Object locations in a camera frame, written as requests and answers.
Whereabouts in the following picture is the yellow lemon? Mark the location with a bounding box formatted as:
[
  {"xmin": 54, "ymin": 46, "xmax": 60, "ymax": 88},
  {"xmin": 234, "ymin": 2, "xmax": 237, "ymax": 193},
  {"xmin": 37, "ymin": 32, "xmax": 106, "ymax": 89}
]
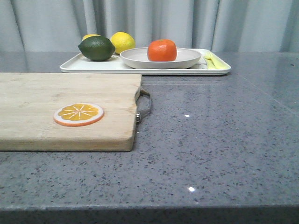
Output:
[
  {"xmin": 110, "ymin": 32, "xmax": 135, "ymax": 55},
  {"xmin": 82, "ymin": 34, "xmax": 100, "ymax": 41}
]

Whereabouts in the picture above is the wooden cutting board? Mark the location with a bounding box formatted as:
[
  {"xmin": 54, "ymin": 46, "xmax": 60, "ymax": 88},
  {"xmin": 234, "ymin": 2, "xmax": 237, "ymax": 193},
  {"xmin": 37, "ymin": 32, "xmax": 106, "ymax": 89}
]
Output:
[{"xmin": 0, "ymin": 73, "xmax": 142, "ymax": 152}]

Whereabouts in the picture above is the orange tangerine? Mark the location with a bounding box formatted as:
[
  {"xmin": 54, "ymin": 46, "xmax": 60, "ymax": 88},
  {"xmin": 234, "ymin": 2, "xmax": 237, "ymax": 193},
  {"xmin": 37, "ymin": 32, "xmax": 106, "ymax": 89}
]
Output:
[{"xmin": 147, "ymin": 39, "xmax": 177, "ymax": 62}]

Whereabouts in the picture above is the grey curtain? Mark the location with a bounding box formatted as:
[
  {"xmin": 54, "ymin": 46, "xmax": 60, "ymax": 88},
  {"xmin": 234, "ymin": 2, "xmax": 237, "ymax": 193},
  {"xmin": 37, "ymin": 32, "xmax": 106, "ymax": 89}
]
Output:
[{"xmin": 0, "ymin": 0, "xmax": 299, "ymax": 52}]

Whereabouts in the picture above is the metal cutting board handle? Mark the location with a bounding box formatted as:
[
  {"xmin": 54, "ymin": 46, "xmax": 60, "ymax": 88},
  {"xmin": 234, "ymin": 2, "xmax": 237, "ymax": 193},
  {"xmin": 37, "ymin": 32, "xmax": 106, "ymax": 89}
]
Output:
[{"xmin": 135, "ymin": 89, "xmax": 152, "ymax": 124}]

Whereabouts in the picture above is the yellow plastic fork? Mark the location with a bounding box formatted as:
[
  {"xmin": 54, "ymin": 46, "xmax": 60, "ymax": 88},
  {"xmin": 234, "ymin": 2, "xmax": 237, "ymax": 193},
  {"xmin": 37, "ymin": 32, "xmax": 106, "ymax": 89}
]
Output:
[{"xmin": 204, "ymin": 52, "xmax": 228, "ymax": 70}]

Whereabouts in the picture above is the yellow lemon right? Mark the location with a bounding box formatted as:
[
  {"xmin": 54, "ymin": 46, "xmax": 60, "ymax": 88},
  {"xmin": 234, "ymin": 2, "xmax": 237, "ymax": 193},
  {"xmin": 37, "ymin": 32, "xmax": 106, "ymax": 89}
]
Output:
[{"xmin": 110, "ymin": 32, "xmax": 135, "ymax": 55}]

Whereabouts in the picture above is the yellow lemon left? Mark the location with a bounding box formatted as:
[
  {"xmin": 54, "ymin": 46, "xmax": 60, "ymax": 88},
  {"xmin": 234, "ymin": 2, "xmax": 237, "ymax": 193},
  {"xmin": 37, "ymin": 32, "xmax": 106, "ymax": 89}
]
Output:
[{"xmin": 82, "ymin": 34, "xmax": 100, "ymax": 41}]

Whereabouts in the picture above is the yellow plastic spoon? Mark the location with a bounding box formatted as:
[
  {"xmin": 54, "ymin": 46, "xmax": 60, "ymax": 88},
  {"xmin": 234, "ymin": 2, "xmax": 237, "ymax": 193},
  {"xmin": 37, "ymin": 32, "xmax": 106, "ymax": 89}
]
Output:
[{"xmin": 205, "ymin": 58, "xmax": 217, "ymax": 70}]

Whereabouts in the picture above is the white round plate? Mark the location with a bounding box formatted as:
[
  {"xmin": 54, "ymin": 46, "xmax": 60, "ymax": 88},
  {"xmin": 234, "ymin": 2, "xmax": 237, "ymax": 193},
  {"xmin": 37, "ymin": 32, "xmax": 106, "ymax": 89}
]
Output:
[{"xmin": 120, "ymin": 47, "xmax": 202, "ymax": 69}]

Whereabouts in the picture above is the green lime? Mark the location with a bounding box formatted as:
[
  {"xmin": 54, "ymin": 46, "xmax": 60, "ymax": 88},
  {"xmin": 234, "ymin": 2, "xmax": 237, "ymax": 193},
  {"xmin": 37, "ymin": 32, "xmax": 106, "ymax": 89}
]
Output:
[{"xmin": 78, "ymin": 36, "xmax": 115, "ymax": 61}]

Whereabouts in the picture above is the orange slice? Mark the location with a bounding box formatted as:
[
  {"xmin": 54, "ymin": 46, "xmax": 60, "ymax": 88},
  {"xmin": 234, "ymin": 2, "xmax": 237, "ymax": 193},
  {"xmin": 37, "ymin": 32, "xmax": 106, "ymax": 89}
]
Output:
[{"xmin": 53, "ymin": 103, "xmax": 104, "ymax": 127}]

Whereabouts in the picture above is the white bear print tray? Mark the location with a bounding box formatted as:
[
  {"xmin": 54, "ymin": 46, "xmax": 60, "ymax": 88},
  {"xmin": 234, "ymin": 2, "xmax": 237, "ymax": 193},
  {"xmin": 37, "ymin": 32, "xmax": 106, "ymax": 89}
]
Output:
[{"xmin": 60, "ymin": 49, "xmax": 231, "ymax": 76}]

